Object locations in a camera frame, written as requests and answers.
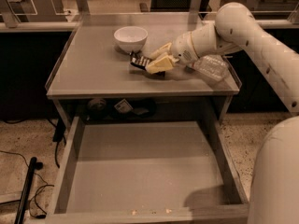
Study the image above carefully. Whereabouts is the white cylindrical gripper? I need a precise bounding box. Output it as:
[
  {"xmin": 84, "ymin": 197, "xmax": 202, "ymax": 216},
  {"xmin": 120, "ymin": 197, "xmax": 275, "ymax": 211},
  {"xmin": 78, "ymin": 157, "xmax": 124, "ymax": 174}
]
[{"xmin": 146, "ymin": 32, "xmax": 198, "ymax": 74}]

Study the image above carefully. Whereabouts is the black rxbar chocolate wrapper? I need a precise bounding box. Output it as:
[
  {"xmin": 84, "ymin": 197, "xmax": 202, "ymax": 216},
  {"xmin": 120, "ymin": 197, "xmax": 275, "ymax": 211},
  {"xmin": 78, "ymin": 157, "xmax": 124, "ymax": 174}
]
[{"xmin": 130, "ymin": 51, "xmax": 152, "ymax": 70}]

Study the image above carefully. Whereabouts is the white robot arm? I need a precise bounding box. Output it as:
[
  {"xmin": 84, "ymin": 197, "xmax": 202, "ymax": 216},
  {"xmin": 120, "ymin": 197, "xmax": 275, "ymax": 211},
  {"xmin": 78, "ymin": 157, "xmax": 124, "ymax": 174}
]
[{"xmin": 146, "ymin": 2, "xmax": 299, "ymax": 224}]

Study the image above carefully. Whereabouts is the white tag under counter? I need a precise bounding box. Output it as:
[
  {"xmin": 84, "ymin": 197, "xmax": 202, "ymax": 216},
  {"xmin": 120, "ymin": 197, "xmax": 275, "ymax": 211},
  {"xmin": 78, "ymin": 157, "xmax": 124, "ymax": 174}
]
[{"xmin": 114, "ymin": 99, "xmax": 133, "ymax": 114}]

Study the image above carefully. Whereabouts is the grey open top drawer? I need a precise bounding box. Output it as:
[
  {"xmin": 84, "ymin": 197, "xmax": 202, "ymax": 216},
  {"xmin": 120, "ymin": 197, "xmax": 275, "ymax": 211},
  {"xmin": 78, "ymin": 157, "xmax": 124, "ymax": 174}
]
[{"xmin": 46, "ymin": 114, "xmax": 249, "ymax": 224}]

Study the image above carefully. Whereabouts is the white ceramic bowl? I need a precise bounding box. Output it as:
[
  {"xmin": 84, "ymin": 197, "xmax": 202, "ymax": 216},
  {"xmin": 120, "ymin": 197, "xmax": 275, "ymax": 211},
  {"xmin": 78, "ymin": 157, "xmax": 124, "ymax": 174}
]
[{"xmin": 114, "ymin": 26, "xmax": 148, "ymax": 53}]

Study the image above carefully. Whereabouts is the clear plastic water bottle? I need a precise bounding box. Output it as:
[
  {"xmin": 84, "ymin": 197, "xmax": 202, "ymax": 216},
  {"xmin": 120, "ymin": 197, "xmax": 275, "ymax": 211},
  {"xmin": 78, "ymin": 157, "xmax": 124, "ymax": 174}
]
[{"xmin": 190, "ymin": 56, "xmax": 228, "ymax": 82}]

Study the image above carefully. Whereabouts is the black power strip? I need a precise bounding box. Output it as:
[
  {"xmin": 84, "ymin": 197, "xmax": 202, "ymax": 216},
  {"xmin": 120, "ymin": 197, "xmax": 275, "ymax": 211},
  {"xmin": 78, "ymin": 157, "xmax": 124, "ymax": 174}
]
[{"xmin": 52, "ymin": 119, "xmax": 65, "ymax": 142}]

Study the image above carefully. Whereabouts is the grey railing bar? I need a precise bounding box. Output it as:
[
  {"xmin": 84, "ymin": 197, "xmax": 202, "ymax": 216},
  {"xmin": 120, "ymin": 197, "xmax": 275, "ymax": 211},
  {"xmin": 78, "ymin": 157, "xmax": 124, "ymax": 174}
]
[{"xmin": 0, "ymin": 20, "xmax": 299, "ymax": 33}]

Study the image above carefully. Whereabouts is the black pole on floor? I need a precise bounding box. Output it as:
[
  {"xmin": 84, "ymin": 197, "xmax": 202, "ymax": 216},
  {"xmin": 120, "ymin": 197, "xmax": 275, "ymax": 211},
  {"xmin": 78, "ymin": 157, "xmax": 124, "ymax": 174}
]
[{"xmin": 14, "ymin": 157, "xmax": 37, "ymax": 224}]

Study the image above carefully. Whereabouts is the grey cabinet counter frame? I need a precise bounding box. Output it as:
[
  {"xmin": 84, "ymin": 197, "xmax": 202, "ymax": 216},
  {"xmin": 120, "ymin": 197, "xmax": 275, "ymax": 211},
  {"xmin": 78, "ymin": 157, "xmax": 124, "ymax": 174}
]
[{"xmin": 47, "ymin": 13, "xmax": 241, "ymax": 127}]

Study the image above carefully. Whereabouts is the black floor cable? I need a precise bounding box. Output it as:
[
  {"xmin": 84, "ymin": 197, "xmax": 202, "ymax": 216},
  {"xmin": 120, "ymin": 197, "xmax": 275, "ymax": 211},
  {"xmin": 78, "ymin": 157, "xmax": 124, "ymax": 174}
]
[{"xmin": 0, "ymin": 149, "xmax": 55, "ymax": 219}]

